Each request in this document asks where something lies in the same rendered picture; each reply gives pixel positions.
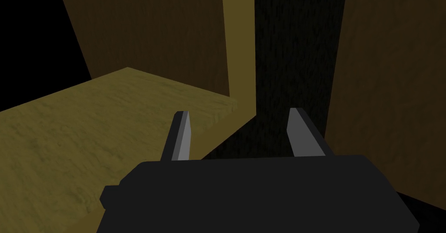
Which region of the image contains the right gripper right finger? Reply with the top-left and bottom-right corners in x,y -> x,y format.
286,108 -> 335,157

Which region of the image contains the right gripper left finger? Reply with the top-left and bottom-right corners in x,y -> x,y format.
160,111 -> 192,162

